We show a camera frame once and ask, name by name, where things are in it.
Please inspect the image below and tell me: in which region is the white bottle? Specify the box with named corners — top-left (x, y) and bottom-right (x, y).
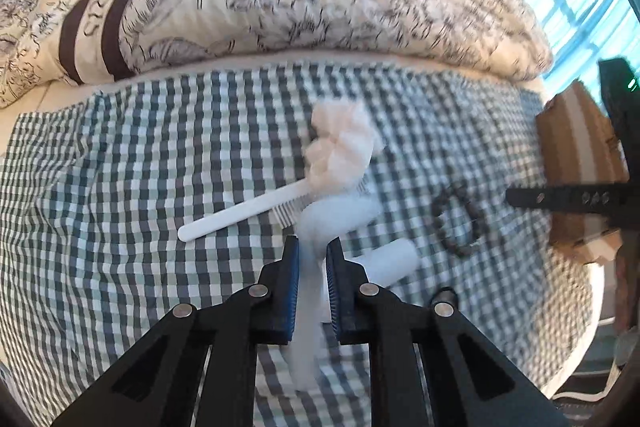
top-left (322, 238), bottom-right (421, 323)

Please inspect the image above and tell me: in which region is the white plastic rack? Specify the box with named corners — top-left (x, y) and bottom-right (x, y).
top-left (291, 196), bottom-right (382, 390)

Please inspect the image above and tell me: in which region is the dark beaded bracelet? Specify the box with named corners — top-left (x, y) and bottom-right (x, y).
top-left (431, 181), bottom-right (488, 258)

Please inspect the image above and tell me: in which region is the crumpled white tissue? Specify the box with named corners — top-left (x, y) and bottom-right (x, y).
top-left (305, 101), bottom-right (378, 200)

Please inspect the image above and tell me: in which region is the green white checked cloth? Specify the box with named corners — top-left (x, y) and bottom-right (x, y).
top-left (0, 62), bottom-right (593, 427)

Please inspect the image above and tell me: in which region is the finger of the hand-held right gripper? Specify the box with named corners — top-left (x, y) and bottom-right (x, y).
top-left (506, 183), bottom-right (632, 210)

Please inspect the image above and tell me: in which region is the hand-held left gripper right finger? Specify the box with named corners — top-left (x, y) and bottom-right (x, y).
top-left (325, 236), bottom-right (571, 427)

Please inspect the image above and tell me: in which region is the cardboard box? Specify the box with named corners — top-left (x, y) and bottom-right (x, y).
top-left (535, 79), bottom-right (631, 265)

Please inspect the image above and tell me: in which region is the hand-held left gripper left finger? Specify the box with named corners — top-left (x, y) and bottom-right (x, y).
top-left (50, 234), bottom-right (302, 427)

